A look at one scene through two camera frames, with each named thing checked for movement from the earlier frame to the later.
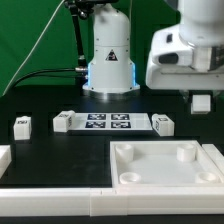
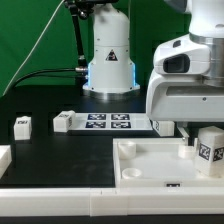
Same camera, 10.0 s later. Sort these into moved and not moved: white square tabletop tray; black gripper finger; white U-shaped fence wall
Moved: black gripper finger
Not moved: white square tabletop tray; white U-shaped fence wall
